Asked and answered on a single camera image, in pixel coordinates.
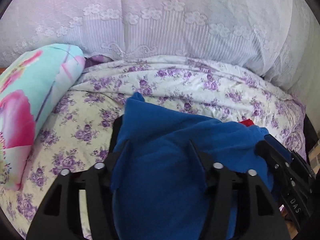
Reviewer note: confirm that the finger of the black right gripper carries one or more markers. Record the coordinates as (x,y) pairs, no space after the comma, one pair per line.
(269,154)
(278,147)

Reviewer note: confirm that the folded red garment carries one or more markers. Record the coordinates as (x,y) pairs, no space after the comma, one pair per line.
(247,122)

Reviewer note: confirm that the folded floral blanket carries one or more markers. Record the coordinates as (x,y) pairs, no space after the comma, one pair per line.
(30,88)

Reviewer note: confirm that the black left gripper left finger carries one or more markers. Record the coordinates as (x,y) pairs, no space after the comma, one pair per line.
(117,161)

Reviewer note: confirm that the folded black garment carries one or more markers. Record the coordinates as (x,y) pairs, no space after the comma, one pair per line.
(114,145)

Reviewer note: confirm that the blue and red pants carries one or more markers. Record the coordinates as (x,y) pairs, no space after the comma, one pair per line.
(157,192)

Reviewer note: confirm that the purple floral bedspread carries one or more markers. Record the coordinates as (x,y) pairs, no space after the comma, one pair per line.
(78,131)

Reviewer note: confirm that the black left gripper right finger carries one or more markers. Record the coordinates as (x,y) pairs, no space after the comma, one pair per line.
(201,165)

